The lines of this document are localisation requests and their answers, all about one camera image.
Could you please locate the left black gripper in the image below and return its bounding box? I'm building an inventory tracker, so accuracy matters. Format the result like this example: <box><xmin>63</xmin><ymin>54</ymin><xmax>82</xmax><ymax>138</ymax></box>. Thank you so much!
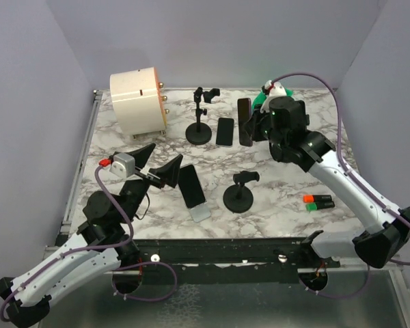
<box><xmin>120</xmin><ymin>143</ymin><xmax>183</xmax><ymax>223</ymax></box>

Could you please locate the purple edged black phone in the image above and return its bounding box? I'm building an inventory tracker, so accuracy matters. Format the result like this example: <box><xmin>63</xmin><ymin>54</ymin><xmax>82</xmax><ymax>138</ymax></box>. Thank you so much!
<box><xmin>237</xmin><ymin>98</ymin><xmax>252</xmax><ymax>147</ymax></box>

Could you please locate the silver edged black phone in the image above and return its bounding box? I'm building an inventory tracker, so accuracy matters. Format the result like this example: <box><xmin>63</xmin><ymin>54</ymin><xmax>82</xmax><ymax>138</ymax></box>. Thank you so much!
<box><xmin>216</xmin><ymin>118</ymin><xmax>234</xmax><ymax>147</ymax></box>

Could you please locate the black phone stand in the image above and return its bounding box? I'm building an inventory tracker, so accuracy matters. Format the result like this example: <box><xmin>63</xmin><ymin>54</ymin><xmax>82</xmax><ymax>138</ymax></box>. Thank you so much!
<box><xmin>185</xmin><ymin>87</ymin><xmax>220</xmax><ymax>146</ymax></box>
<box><xmin>223</xmin><ymin>171</ymin><xmax>260</xmax><ymax>213</ymax></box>

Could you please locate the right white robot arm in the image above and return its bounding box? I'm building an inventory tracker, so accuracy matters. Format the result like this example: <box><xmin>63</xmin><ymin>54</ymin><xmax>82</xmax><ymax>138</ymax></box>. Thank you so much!
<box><xmin>243</xmin><ymin>96</ymin><xmax>410</xmax><ymax>269</ymax></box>

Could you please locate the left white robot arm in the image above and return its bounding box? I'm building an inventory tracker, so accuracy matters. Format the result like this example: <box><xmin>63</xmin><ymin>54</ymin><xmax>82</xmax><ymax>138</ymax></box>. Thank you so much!
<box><xmin>0</xmin><ymin>143</ymin><xmax>183</xmax><ymax>327</ymax></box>

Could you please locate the black phone on silver stand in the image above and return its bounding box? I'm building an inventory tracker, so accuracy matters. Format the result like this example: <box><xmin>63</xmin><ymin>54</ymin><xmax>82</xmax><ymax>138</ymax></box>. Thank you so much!
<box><xmin>178</xmin><ymin>164</ymin><xmax>206</xmax><ymax>209</ymax></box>

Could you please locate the silver flat phone stand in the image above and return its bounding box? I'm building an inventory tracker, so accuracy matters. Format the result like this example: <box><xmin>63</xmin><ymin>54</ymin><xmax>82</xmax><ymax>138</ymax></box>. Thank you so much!
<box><xmin>189</xmin><ymin>202</ymin><xmax>211</xmax><ymax>223</ymax></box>

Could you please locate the green plastic bin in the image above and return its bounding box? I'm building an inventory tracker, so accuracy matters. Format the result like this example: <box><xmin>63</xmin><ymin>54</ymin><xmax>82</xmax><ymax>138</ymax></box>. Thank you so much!
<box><xmin>251</xmin><ymin>86</ymin><xmax>293</xmax><ymax>110</ymax></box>

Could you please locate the cream cylindrical box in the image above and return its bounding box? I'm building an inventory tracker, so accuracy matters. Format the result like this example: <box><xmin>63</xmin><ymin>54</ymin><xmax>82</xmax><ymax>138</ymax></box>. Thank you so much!
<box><xmin>109</xmin><ymin>67</ymin><xmax>167</xmax><ymax>137</ymax></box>

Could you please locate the orange capped marker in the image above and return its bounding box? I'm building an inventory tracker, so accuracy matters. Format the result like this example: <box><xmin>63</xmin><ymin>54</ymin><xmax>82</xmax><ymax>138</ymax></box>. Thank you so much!
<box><xmin>303</xmin><ymin>195</ymin><xmax>332</xmax><ymax>203</ymax></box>

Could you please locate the green capped marker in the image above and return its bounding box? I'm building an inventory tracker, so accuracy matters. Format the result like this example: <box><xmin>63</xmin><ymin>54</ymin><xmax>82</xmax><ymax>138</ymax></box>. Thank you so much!
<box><xmin>305</xmin><ymin>202</ymin><xmax>335</xmax><ymax>212</ymax></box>

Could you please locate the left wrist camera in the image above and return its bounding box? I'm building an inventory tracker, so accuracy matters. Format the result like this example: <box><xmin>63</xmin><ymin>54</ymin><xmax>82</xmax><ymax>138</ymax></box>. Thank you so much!
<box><xmin>99</xmin><ymin>152</ymin><xmax>136</xmax><ymax>179</ymax></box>

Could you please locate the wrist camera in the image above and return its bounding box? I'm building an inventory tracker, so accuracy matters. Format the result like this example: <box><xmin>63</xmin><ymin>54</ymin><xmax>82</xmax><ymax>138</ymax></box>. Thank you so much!
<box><xmin>99</xmin><ymin>152</ymin><xmax>136</xmax><ymax>179</ymax></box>
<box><xmin>260</xmin><ymin>80</ymin><xmax>288</xmax><ymax>112</ymax></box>

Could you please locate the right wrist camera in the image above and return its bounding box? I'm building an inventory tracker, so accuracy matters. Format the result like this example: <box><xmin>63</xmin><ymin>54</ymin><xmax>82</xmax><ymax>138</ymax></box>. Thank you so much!
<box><xmin>260</xmin><ymin>80</ymin><xmax>288</xmax><ymax>112</ymax></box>

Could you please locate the black mounting rail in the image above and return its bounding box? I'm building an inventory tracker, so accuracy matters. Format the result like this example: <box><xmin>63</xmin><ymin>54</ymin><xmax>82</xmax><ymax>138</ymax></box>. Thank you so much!
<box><xmin>95</xmin><ymin>237</ymin><xmax>342</xmax><ymax>285</ymax></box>

